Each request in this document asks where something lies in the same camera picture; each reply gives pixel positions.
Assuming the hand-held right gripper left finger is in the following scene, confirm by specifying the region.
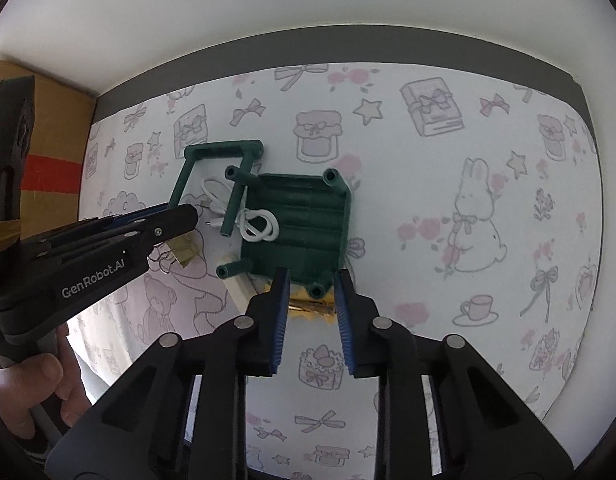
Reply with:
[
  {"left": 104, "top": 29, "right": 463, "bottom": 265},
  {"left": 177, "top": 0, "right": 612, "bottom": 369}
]
[{"left": 44, "top": 266, "right": 291, "bottom": 480}]

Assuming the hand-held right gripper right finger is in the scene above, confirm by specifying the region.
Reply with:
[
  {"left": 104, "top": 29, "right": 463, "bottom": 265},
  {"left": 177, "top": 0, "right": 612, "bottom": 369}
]
[{"left": 334, "top": 269, "right": 575, "bottom": 480}]

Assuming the green plastic rack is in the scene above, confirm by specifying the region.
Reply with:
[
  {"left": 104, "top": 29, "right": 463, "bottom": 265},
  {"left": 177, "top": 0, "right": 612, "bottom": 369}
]
[{"left": 168, "top": 139, "right": 353, "bottom": 302}]

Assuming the pink bear printed mat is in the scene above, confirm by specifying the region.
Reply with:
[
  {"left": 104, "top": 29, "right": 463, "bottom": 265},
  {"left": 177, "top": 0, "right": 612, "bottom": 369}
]
[{"left": 63, "top": 62, "right": 603, "bottom": 480}]

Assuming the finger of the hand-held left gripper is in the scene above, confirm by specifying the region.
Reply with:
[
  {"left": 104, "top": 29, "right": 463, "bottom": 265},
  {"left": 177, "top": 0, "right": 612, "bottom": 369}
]
[
  {"left": 78, "top": 202, "right": 175, "bottom": 228},
  {"left": 20, "top": 204, "right": 199, "bottom": 271}
]

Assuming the orange candy wrapper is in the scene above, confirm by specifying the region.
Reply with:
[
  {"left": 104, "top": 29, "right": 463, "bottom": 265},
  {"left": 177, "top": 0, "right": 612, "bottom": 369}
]
[{"left": 260, "top": 280, "right": 339, "bottom": 323}]

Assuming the white cable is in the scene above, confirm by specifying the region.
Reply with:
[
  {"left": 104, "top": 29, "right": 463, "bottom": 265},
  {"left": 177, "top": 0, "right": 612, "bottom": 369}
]
[{"left": 200, "top": 177, "right": 280, "bottom": 244}]

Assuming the person's left hand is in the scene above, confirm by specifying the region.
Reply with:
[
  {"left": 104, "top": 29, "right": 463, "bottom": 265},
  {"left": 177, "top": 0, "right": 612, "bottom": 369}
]
[{"left": 0, "top": 322, "right": 89, "bottom": 438}]

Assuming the white oblong plastic piece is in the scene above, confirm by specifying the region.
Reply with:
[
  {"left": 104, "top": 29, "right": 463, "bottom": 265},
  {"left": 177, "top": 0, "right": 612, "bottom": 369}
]
[{"left": 220, "top": 255, "right": 264, "bottom": 311}]

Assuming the brown cardboard box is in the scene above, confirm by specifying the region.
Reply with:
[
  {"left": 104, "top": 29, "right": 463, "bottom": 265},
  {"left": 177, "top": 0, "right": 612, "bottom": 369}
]
[{"left": 0, "top": 59, "right": 96, "bottom": 221}]

